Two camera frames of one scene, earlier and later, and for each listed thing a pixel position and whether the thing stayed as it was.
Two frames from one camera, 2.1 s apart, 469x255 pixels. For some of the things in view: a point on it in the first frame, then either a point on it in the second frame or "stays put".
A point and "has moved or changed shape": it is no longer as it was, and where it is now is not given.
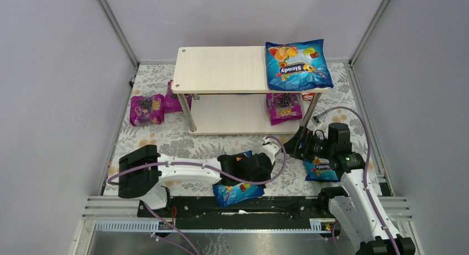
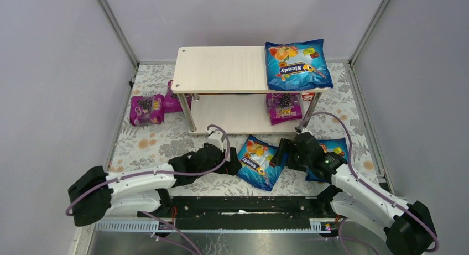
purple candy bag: (283, 107) stays put
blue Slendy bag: (297, 65) stays put
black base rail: (294, 208) stays put
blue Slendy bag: (227, 194) has moved or changed shape
